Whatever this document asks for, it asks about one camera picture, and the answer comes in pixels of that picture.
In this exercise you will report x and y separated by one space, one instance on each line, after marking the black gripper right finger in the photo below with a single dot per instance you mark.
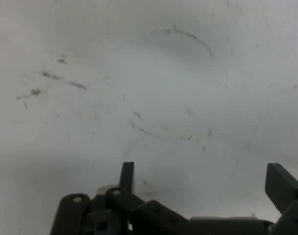
283 188

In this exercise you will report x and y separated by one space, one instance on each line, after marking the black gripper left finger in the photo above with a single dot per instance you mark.
139 215

